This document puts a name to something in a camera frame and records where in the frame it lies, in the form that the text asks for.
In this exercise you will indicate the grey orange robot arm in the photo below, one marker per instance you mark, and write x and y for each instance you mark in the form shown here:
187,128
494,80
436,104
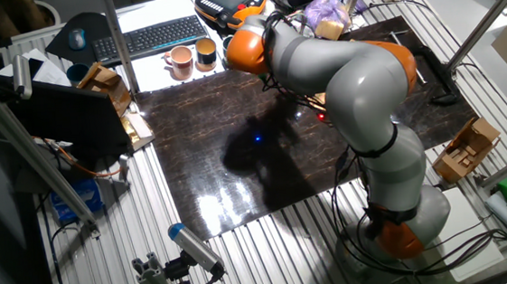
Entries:
358,84

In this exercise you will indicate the dark marble board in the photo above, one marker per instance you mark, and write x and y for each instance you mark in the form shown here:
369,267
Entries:
198,132

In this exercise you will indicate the yellow brown mug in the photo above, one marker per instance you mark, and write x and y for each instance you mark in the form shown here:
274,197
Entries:
205,52

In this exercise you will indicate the green mug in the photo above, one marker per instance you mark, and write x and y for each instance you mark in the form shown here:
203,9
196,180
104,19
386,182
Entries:
226,41

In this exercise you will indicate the pink mug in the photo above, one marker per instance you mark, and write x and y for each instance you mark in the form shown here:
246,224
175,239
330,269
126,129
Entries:
182,61

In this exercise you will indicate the gold foil packet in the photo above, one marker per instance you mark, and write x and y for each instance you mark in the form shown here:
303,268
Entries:
132,131

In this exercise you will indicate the black keyboard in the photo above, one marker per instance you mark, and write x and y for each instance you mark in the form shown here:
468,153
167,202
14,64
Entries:
150,39

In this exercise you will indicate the purple bag yellow sponge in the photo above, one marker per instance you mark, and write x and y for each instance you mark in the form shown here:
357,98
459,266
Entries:
325,11

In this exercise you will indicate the brown cardboard box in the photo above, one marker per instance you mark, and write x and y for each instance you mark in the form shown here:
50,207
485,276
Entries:
108,85

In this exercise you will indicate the short aluminium profile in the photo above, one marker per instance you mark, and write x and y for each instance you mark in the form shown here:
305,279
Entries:
153,277

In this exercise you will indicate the blue tissue pack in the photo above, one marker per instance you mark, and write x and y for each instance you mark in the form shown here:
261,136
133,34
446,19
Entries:
83,196

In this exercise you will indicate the blue mug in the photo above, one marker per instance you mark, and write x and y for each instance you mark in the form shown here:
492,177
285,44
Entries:
77,73

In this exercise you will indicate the black monitor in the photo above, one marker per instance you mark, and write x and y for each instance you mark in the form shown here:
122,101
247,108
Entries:
65,116

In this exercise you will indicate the blue computer mouse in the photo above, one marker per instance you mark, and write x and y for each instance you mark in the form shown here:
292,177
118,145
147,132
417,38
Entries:
77,39

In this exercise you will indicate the cardboard box wooden blocks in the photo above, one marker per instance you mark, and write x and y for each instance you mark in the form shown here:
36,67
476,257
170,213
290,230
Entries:
467,150

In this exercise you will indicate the white paper sheets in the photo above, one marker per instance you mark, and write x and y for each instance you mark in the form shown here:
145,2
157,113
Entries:
51,72

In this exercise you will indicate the black mouse pad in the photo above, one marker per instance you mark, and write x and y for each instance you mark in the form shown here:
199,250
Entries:
58,46

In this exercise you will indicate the white round bucket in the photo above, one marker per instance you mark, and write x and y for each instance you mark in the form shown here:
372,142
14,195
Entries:
52,10

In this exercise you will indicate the silver camera blue cap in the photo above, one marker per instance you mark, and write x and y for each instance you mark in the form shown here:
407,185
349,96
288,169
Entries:
194,246

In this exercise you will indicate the white flat base plate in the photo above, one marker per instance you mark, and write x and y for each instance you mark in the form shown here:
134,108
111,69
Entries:
468,216

